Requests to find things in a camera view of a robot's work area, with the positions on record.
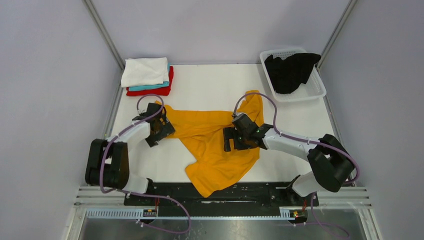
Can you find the yellow t shirt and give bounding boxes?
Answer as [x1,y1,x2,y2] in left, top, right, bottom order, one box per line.
[164,105,260,198]

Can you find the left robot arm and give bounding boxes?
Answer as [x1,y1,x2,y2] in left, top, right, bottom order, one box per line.
[84,111,176,206]

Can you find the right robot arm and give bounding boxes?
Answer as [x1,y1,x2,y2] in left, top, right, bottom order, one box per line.
[223,123,356,206]

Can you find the red folded t shirt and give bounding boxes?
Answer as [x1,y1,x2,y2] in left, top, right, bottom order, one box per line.
[126,65,174,97]

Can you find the teal folded t shirt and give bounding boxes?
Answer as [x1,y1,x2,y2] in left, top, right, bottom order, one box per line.
[127,76,172,92]

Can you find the white folded t shirt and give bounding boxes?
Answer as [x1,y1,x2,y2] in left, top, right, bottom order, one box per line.
[120,57,170,88]

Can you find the black t shirt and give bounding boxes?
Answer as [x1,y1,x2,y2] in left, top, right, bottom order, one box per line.
[264,53,321,94]

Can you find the white plastic basket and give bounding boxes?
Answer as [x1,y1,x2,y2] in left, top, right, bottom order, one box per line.
[259,46,327,103]

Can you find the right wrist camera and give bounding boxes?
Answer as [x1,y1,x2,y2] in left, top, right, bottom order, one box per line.
[232,113,258,132]

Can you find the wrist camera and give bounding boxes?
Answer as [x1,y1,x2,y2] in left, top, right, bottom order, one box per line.
[232,113,258,132]
[145,102,164,117]

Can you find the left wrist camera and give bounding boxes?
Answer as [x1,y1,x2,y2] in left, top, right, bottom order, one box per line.
[145,102,164,117]

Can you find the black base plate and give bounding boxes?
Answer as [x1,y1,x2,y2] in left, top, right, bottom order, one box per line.
[123,181,325,217]

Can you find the white slotted cable duct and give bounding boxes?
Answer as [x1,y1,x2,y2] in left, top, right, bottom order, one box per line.
[86,207,308,221]

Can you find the right aluminium frame post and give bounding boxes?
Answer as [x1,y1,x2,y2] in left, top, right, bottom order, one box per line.
[316,0,359,71]

